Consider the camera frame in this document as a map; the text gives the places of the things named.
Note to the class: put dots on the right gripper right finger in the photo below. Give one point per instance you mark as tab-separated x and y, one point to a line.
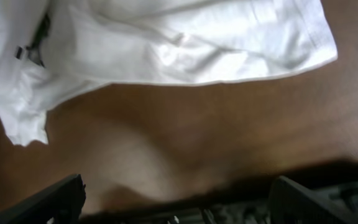
290	203

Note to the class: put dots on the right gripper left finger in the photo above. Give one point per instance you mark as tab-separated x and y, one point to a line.
61	202

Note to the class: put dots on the white t-shirt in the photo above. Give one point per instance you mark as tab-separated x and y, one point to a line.
52	51

